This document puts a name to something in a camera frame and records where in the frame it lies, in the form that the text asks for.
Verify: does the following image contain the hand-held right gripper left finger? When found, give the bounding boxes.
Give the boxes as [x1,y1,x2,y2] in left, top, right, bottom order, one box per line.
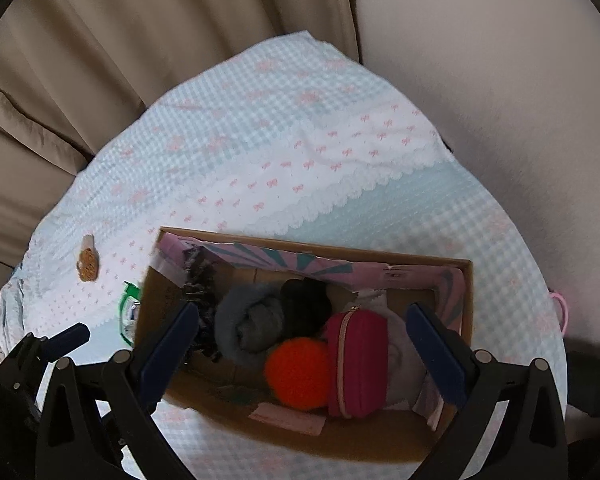
[35,302,201,480]

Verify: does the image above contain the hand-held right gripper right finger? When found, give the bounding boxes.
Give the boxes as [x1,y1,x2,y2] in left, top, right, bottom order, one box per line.
[406,303,567,480]

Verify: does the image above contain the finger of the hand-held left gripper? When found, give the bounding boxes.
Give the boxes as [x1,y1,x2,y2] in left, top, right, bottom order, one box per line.
[0,332,53,401]
[44,323,91,361]

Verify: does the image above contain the light grey sheer cloth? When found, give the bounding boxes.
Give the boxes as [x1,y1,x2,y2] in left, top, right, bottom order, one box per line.
[352,294,429,412]

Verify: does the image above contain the magenta zip pouch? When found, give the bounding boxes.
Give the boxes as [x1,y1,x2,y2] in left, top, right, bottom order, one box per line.
[321,307,391,420]

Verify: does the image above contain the dark patterned cloth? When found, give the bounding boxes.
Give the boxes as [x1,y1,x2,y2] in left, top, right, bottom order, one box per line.
[181,244,224,362]

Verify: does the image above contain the grey sock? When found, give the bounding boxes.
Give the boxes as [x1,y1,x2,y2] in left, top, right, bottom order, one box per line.
[214,282,287,365]

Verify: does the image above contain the orange pompom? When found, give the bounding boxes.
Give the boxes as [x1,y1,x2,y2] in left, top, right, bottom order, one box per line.
[264,337,334,410]

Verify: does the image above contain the cardboard box with pink flaps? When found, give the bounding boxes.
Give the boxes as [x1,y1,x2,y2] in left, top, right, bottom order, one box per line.
[132,226,475,464]

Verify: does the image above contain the black sock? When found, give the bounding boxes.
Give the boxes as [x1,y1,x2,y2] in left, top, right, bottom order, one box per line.
[279,277,334,341]

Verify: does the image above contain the pale blue crumpled quilt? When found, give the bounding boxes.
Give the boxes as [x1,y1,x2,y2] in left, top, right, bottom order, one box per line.
[0,266,31,361]

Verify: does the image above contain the green snack packet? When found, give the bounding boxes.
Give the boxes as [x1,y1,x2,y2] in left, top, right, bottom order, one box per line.
[117,281,144,347]

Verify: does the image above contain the brown cookie plush in bag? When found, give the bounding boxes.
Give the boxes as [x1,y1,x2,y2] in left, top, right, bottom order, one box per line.
[77,234,100,283]

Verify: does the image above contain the pale blue checked bed sheet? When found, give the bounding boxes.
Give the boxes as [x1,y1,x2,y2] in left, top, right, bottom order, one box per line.
[0,30,569,480]

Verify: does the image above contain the beige pleated curtain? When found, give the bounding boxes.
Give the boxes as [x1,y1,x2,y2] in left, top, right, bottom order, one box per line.
[0,0,362,303]

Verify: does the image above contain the pink loop handle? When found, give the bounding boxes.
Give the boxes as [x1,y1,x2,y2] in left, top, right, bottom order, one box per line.
[549,289,570,334]

